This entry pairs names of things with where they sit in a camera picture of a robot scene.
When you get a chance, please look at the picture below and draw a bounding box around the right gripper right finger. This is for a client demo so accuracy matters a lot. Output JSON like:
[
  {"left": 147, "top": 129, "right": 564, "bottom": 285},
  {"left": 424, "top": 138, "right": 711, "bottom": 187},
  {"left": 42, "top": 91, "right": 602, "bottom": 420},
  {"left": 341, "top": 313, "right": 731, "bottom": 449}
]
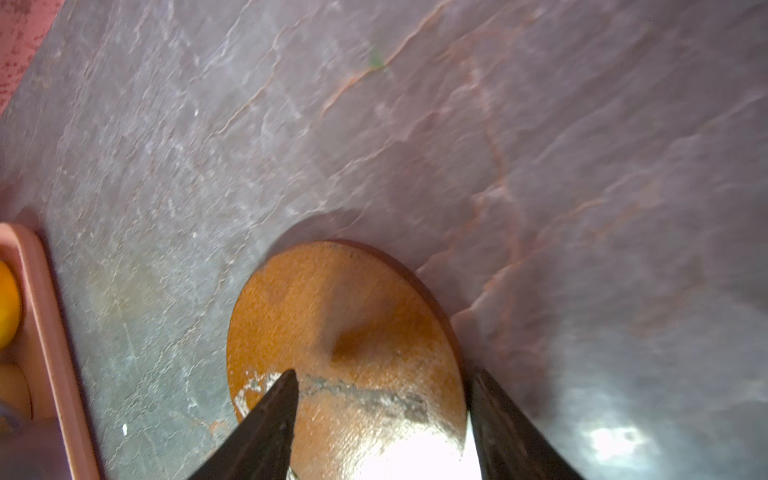
[{"left": 470, "top": 370, "right": 581, "bottom": 480}]

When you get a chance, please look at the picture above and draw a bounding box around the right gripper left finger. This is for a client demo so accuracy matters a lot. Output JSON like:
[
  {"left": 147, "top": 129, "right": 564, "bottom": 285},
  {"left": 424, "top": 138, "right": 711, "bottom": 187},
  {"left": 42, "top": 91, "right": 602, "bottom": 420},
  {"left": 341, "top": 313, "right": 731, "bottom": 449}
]
[{"left": 191, "top": 369, "right": 299, "bottom": 480}]

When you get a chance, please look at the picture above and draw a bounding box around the dark brown cork coaster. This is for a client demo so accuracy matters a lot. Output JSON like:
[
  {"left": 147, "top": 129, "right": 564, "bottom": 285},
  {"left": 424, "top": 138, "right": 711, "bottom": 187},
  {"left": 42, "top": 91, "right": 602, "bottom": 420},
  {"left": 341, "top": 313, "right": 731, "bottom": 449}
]
[{"left": 226, "top": 241, "right": 468, "bottom": 479}]

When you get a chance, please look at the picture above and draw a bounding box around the pink serving tray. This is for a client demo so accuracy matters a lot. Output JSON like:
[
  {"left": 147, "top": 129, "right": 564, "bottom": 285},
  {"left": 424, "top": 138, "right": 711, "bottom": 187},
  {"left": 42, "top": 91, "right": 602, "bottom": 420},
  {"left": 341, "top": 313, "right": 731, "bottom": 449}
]
[{"left": 1, "top": 223, "right": 101, "bottom": 479}]

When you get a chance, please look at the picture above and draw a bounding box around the yellow mug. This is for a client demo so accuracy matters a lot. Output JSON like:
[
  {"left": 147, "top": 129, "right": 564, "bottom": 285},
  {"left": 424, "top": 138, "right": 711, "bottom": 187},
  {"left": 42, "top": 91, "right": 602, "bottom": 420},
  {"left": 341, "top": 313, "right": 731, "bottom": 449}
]
[{"left": 0, "top": 262, "right": 22, "bottom": 349}]

